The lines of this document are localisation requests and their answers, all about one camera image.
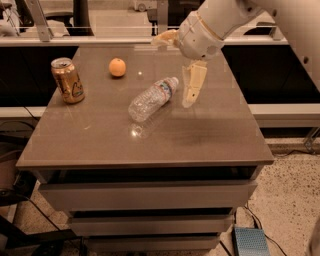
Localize grey drawer cabinet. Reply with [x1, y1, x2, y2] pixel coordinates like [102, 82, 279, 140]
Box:
[18, 45, 273, 252]

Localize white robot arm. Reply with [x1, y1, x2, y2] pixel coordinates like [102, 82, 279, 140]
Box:
[151, 0, 320, 108]

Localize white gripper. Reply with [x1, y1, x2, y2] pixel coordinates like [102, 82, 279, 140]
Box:
[151, 11, 224, 108]

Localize blue perforated box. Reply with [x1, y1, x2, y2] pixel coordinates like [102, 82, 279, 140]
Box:
[232, 227, 271, 256]

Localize gold soda can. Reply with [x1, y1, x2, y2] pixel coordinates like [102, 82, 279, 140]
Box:
[51, 57, 85, 104]

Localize orange fruit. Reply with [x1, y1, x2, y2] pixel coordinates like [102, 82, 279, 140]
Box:
[109, 58, 126, 77]

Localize clear plastic water bottle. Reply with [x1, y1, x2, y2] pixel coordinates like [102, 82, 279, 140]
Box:
[128, 77, 179, 122]

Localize black floor cable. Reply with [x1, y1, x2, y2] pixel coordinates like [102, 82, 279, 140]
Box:
[244, 203, 288, 256]

